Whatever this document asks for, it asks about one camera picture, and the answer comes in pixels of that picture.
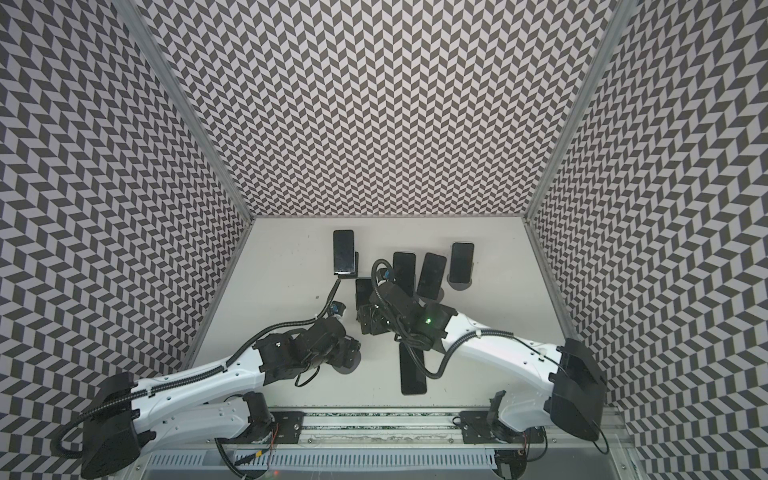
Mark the black phone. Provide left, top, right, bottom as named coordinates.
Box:
left=392, top=252, right=416, bottom=297
left=355, top=278, right=373, bottom=310
left=448, top=242, right=475, bottom=284
left=416, top=252, right=447, bottom=301
left=399, top=343, right=427, bottom=396
left=333, top=230, right=356, bottom=274

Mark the grey round-base phone stand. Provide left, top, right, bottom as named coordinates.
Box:
left=332, top=351, right=362, bottom=375

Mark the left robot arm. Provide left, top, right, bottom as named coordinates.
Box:
left=81, top=315, right=361, bottom=479

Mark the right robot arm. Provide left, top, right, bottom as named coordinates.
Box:
left=357, top=281, right=607, bottom=442

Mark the black rectangular phone stand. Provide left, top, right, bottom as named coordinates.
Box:
left=335, top=251, right=360, bottom=279

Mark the grey round stand far right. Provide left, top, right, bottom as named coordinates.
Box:
left=447, top=278, right=472, bottom=291

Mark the white ribbed vent strip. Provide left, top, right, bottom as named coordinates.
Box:
left=148, top=449, right=497, bottom=472

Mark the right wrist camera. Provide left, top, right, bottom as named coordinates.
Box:
left=377, top=267, right=397, bottom=284

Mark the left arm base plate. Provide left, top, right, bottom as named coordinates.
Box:
left=221, top=411, right=305, bottom=445

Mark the aluminium front rail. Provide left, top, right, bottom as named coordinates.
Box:
left=128, top=406, right=637, bottom=452

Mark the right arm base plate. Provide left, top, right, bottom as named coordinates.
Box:
left=452, top=410, right=546, bottom=445

